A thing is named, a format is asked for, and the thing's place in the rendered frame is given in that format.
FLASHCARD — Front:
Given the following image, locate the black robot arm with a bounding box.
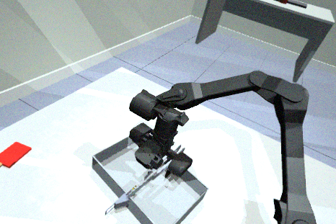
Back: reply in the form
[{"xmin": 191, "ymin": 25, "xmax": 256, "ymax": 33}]
[{"xmin": 129, "ymin": 71, "xmax": 317, "ymax": 224}]

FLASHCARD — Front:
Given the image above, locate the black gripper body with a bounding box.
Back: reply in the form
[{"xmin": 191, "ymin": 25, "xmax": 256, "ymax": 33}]
[{"xmin": 129, "ymin": 122, "xmax": 193, "ymax": 177}]

